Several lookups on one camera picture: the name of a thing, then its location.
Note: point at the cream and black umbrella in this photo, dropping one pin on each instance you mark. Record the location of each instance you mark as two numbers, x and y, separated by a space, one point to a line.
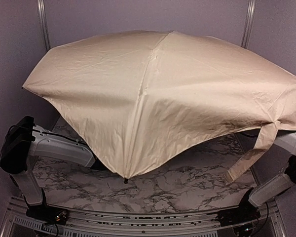
140 98

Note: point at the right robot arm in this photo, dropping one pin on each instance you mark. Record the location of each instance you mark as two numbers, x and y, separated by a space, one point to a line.
248 208

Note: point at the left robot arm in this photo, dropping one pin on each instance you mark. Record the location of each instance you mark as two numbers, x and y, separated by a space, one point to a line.
24 143

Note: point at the right aluminium frame post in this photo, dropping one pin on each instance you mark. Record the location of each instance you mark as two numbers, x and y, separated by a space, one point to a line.
248 23

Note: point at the aluminium frame post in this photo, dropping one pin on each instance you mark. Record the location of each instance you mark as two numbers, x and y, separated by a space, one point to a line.
43 22
248 23

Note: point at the left aluminium frame post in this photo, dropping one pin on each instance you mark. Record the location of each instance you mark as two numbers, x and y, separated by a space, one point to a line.
43 22

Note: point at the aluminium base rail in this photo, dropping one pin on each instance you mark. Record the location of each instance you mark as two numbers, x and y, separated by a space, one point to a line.
85 223

